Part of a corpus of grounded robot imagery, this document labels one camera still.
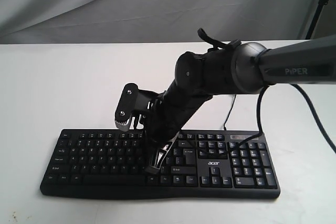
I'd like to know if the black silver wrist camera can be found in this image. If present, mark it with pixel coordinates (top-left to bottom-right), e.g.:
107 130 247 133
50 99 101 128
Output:
114 83 159 132

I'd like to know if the black acer keyboard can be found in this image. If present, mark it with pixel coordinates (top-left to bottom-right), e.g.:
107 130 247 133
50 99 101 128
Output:
40 129 280 200

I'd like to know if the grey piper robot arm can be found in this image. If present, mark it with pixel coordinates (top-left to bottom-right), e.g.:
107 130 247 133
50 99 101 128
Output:
142 29 335 174

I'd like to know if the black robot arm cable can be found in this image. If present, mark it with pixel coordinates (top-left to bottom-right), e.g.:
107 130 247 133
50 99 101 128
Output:
196 83 336 158

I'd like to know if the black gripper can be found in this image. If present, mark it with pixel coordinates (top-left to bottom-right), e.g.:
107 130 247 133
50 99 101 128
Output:
141 91 213 174

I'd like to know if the black tripod stand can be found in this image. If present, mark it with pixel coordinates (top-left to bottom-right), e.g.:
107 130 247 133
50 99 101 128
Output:
305 0 329 40

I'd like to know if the black keyboard usb cable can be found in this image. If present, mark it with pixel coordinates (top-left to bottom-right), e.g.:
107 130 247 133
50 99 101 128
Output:
222 94 237 131

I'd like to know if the grey backdrop cloth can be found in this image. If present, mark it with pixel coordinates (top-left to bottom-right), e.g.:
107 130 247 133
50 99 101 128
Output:
1 0 318 44

